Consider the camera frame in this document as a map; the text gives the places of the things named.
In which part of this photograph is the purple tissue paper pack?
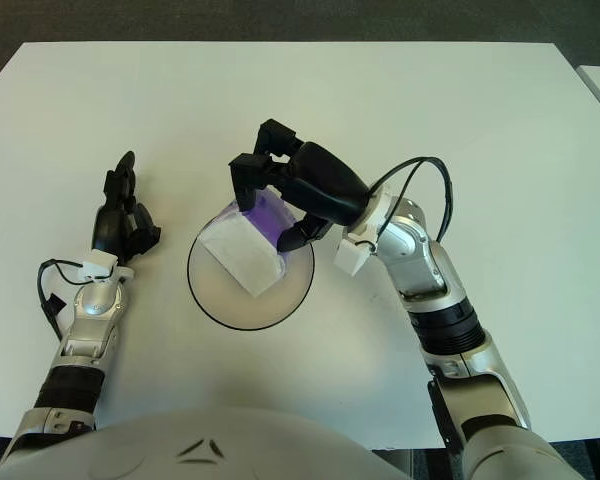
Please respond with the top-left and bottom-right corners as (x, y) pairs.
(199, 191), (302, 301)

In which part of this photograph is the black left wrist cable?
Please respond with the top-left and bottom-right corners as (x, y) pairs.
(35, 257), (97, 342)

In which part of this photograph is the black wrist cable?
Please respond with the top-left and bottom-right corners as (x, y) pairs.
(35, 257), (97, 342)
(363, 156), (456, 247)

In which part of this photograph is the grey robot torso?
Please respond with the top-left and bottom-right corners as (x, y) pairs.
(0, 405), (404, 480)

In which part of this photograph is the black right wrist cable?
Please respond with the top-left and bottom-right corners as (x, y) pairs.
(363, 156), (456, 247)

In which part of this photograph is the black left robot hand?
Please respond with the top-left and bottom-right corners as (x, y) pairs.
(90, 150), (163, 265)

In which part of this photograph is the white plate with black rim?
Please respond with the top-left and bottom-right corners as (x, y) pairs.
(186, 199), (318, 333)

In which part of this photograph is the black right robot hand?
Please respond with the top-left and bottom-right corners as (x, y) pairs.
(227, 118), (373, 254)

